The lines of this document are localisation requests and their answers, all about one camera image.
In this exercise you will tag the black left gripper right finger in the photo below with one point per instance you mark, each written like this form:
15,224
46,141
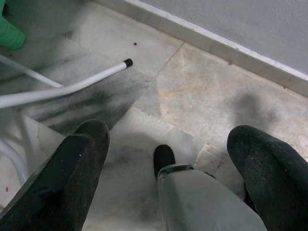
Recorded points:
276,178

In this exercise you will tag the green plastic stool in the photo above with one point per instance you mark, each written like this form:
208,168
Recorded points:
9,33

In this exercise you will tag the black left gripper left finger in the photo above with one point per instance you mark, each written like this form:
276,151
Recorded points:
60,173

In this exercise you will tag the white table leg black tip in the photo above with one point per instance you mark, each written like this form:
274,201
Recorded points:
72,86

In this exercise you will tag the white marble baseboard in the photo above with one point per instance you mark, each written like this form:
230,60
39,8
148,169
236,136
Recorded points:
216,42

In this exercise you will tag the white metal frame tube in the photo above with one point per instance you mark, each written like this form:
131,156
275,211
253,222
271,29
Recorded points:
29,71

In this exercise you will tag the black robot left foot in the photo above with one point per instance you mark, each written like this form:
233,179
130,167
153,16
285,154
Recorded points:
163,156

